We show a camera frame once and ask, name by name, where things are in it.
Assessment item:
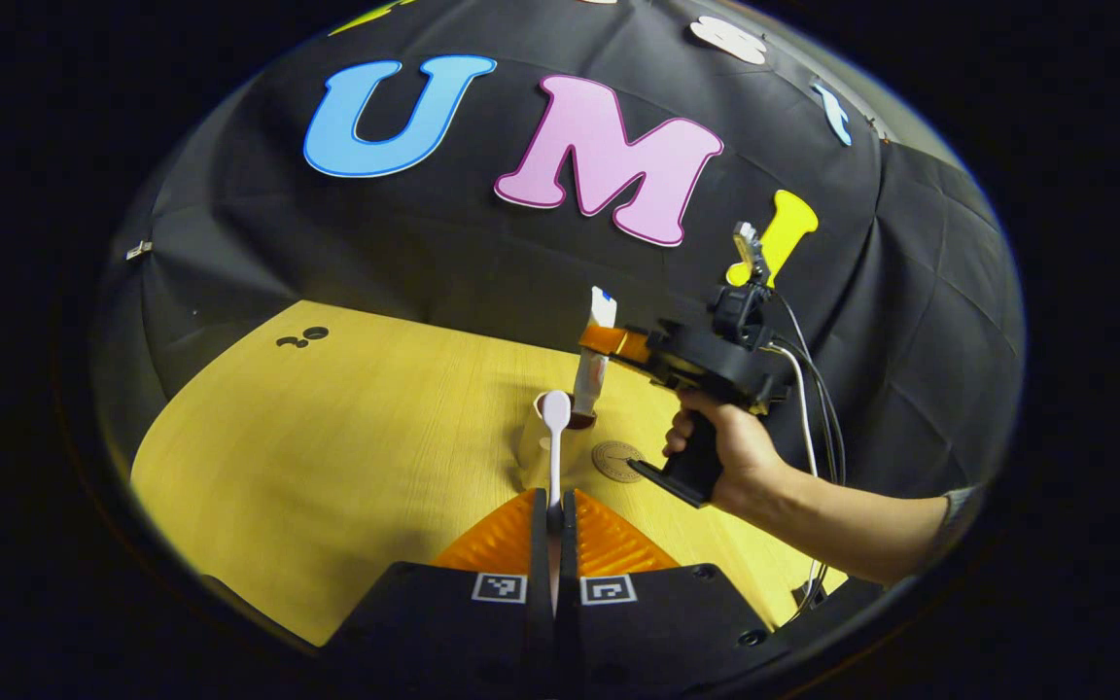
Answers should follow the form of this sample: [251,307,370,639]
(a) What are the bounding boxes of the white cable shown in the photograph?
[769,340,822,623]

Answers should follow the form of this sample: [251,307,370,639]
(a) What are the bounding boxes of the wooden desktop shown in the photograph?
[130,299,848,648]

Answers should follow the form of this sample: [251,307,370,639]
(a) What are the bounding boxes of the round brown coaster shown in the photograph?
[591,440,647,484]

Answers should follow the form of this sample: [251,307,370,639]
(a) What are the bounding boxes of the black backdrop cloth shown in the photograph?
[93,0,1023,497]

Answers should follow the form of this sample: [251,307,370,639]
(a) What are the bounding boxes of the white toothpaste tube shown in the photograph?
[572,287,618,421]

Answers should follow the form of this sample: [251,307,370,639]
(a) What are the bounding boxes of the black cable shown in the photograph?
[774,292,848,487]

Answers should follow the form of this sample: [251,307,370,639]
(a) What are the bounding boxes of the beige cup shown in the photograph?
[519,389,600,492]

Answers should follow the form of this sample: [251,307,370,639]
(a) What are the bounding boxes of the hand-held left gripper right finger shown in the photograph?
[556,489,794,700]

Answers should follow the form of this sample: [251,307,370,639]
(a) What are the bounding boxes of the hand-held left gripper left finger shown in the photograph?
[322,489,555,700]

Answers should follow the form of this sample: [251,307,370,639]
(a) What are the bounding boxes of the white toothbrush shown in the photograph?
[541,390,573,613]

